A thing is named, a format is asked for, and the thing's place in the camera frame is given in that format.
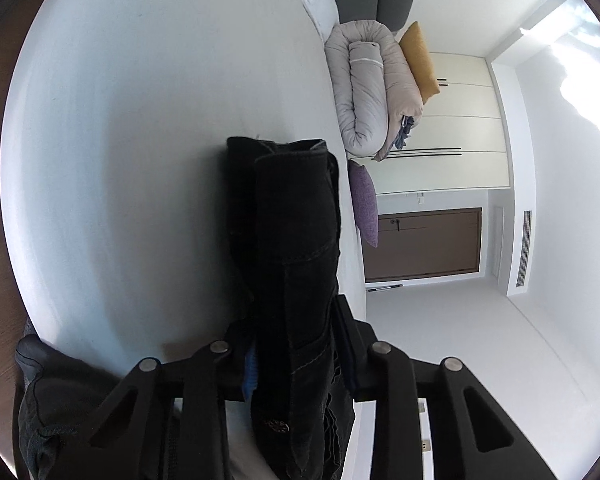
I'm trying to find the black denim pants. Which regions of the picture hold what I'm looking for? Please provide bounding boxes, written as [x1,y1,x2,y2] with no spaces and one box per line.
[225,136,357,480]

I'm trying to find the folded grey duvet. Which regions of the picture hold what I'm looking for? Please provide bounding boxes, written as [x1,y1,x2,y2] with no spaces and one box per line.
[325,20,425,162]

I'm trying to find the white air vent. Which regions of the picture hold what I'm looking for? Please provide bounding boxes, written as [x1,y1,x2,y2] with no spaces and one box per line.
[516,210,532,288]

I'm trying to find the yellow pillow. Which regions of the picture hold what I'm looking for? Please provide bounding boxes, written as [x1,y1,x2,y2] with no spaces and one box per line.
[399,21,441,103]

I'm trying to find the purple pillow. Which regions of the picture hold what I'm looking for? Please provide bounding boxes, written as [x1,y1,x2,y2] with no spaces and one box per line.
[348,160,380,249]

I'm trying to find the white wardrobe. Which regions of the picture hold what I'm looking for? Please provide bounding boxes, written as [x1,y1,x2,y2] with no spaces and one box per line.
[372,52,511,195]

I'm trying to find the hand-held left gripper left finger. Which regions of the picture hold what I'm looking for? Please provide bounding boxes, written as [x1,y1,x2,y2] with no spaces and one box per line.
[75,320,258,480]

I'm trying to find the brown door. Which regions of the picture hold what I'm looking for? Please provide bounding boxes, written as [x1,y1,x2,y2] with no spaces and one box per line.
[364,206,482,283]

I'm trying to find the folded blue-grey cloth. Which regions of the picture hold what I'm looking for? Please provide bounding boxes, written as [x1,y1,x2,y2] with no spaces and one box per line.
[394,115,417,151]

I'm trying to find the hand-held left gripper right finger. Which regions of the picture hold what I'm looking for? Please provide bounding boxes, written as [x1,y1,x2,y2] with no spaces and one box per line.
[332,295,561,480]

